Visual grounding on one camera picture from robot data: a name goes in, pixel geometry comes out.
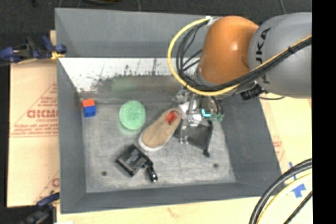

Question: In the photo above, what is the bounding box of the black flat pouch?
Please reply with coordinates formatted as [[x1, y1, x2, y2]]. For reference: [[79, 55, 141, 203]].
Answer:
[[173, 119, 214, 158]]

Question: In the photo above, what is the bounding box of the tan shoe with red tag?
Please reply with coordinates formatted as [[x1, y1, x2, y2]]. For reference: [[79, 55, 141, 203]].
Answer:
[[138, 107, 183, 153]]

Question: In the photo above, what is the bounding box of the grey metal bin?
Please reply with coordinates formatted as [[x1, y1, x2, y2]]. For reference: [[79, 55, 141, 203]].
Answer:
[[54, 7, 286, 213]]

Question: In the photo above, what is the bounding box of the green round sponge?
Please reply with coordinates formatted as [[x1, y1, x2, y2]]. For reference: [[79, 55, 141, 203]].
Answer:
[[118, 100, 147, 131]]

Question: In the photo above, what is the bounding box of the black power adapter with plug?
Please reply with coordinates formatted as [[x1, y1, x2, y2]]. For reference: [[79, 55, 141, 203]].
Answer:
[[115, 144, 159, 184]]

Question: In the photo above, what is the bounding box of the red and blue toy block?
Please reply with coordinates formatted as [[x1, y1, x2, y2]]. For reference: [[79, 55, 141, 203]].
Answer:
[[82, 98, 97, 119]]

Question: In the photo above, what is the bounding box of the brown cardboard board red print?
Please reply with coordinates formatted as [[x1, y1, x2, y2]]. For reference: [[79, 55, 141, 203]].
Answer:
[[6, 59, 312, 208]]

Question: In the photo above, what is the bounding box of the black cylinder on white bracket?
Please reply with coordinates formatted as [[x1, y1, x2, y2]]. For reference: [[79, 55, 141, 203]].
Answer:
[[239, 84, 266, 102]]

